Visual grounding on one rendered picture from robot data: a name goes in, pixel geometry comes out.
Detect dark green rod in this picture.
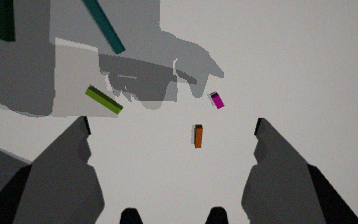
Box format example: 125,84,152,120
0,0,15,42

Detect orange-brown rod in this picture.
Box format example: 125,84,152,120
195,125,203,148

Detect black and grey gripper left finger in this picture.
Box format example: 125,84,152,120
0,116,105,224

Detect small magenta block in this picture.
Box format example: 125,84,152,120
211,93,224,109

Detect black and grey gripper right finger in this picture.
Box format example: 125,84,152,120
241,118,358,224

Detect olive green rod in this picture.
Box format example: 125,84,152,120
85,86,123,114

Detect turquoise rod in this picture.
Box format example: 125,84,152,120
83,0,126,55

